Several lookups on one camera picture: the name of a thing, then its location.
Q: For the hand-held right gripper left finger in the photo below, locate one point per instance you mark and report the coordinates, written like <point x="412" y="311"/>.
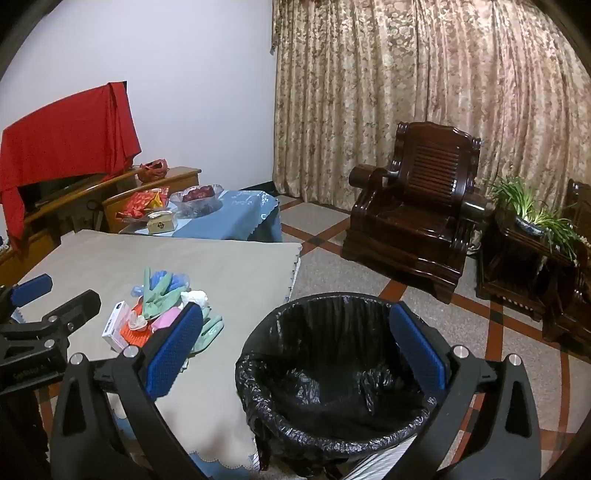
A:
<point x="175" y="350"/>

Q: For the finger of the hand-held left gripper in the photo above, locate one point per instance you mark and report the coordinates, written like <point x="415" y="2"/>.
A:
<point x="69" y="309"/>
<point x="32" y="288"/>

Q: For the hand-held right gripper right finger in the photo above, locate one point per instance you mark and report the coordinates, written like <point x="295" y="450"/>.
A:
<point x="418" y="346"/>

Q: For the pink soft item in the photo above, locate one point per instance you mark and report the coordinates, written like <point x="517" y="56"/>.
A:
<point x="166" y="318"/>

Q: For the green rubber glove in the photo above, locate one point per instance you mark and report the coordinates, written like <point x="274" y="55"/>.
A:
<point x="157" y="297"/>
<point x="208" y="327"/>

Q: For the blue and white carton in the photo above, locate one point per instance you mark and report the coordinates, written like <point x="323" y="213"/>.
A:
<point x="117" y="323"/>

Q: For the black lined trash bin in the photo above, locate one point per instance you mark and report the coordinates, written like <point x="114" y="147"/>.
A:
<point x="332" y="369"/>

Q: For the orange foam net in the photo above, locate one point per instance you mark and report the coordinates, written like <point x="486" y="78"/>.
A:
<point x="134" y="336"/>

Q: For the white crumpled tissue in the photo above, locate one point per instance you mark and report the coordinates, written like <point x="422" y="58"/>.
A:
<point x="194" y="297"/>

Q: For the wooden tv cabinet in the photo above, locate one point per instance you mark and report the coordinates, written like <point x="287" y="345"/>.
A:
<point x="46" y="221"/>

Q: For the blue plastic bag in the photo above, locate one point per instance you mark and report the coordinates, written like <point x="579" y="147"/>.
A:
<point x="161" y="279"/>

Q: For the black television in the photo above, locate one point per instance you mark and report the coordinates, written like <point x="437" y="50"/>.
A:
<point x="55" y="184"/>

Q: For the wooden chair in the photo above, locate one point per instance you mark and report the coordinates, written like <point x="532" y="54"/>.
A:
<point x="115" y="205"/>

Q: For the blue scalloped table cover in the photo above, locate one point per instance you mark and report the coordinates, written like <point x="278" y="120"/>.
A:
<point x="221" y="461"/>

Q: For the golden tissue box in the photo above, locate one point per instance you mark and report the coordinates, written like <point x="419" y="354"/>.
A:
<point x="161" y="224"/>

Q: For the red snack packet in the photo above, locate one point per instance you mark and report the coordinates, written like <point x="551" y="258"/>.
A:
<point x="138" y="203"/>

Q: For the dark wooden side table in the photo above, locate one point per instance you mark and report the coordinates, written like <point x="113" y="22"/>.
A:
<point x="521" y="267"/>

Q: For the dark wooden armchair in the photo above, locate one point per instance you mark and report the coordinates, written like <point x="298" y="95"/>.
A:
<point x="415" y="207"/>
<point x="575" y="277"/>

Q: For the yellow snack packet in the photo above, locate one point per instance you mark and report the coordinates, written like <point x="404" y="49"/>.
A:
<point x="159" y="201"/>

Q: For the glass fruit bowl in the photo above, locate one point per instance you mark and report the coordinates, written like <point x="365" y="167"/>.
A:
<point x="196" y="205"/>

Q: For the blue cloth side table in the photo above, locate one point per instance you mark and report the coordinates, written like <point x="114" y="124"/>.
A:
<point x="240" y="212"/>

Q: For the red cloth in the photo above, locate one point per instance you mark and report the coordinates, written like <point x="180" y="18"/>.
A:
<point x="60" y="134"/>

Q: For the red apple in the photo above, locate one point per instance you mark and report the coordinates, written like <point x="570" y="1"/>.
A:
<point x="193" y="194"/>
<point x="207" y="191"/>

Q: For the small red shopping bag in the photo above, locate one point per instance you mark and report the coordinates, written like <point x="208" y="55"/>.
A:
<point x="152" y="170"/>

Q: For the green potted plant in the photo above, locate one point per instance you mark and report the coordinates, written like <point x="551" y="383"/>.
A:
<point x="531" y="217"/>

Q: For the beige patterned curtain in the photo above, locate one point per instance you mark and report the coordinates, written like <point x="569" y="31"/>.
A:
<point x="415" y="92"/>

